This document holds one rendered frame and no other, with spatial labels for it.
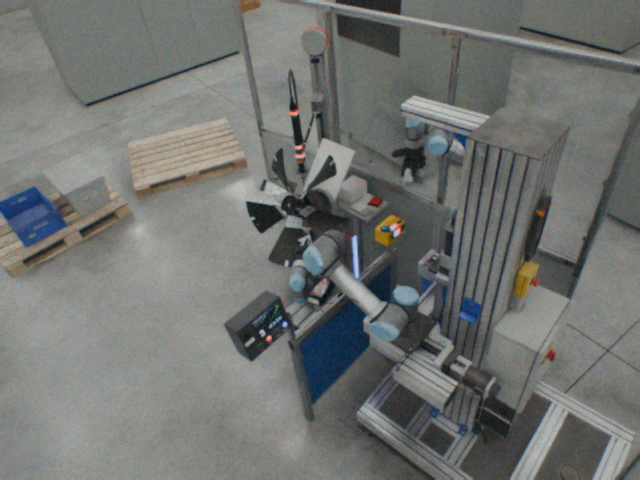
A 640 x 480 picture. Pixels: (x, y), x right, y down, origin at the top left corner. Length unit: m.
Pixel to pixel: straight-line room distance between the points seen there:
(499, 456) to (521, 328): 1.03
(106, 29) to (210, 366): 5.29
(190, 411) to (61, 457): 0.82
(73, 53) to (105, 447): 5.44
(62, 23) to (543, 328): 6.74
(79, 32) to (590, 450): 7.11
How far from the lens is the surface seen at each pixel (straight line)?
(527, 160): 1.65
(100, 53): 7.69
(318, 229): 2.62
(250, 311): 2.18
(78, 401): 3.87
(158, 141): 6.05
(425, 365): 2.30
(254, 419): 3.32
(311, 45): 2.98
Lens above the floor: 2.89
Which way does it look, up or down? 42 degrees down
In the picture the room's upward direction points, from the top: 7 degrees counter-clockwise
